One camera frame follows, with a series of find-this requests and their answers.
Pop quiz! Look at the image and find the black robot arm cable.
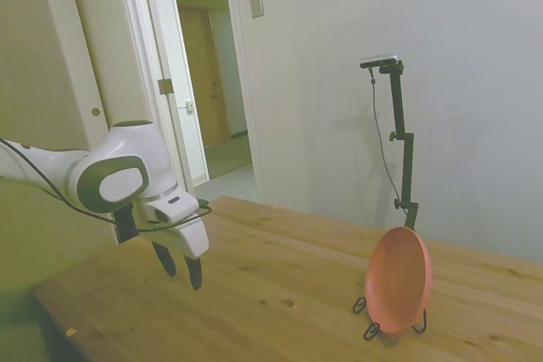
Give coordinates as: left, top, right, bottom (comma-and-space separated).
0, 137, 212, 233

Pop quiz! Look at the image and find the black wire plate stand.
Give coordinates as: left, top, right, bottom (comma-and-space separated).
352, 295, 428, 342

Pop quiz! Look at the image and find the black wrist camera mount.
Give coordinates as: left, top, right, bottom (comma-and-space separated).
111, 203, 137, 247

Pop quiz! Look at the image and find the brown wooden hallway door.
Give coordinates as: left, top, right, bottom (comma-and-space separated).
176, 5, 226, 149

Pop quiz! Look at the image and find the white open door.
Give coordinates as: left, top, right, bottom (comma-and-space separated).
33, 0, 171, 155

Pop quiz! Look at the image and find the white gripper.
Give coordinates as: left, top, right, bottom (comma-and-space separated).
143, 192, 211, 292

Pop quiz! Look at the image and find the pink round plate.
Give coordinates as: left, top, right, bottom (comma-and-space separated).
364, 226, 434, 335

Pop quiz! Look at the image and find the grey camera cable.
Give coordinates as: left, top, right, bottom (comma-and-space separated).
367, 66, 403, 198

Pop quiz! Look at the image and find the black camera stand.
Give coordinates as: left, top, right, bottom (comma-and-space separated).
378, 60, 420, 234

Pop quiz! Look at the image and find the grey exterior camera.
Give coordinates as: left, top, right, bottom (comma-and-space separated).
359, 53, 400, 70

